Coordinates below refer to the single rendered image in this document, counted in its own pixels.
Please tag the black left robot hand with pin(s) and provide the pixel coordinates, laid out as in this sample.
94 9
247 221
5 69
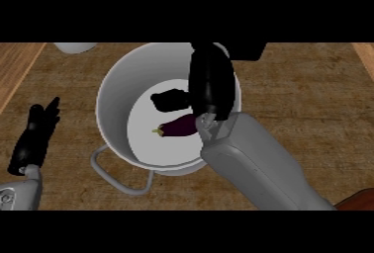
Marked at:
33 138

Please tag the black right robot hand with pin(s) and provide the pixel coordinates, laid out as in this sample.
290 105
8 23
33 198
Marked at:
209 82

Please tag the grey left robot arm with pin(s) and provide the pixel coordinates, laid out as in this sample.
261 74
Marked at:
21 192

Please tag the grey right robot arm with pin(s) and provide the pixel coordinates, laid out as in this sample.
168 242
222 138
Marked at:
258 164

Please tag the purple eggplant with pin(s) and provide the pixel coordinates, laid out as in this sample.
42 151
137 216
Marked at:
179 127

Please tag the black box-shaped object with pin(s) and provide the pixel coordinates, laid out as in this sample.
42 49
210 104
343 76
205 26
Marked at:
249 51

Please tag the white round container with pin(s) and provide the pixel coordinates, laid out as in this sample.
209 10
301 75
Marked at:
74 47

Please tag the reddish brown wooden object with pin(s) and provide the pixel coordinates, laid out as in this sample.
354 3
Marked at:
358 201

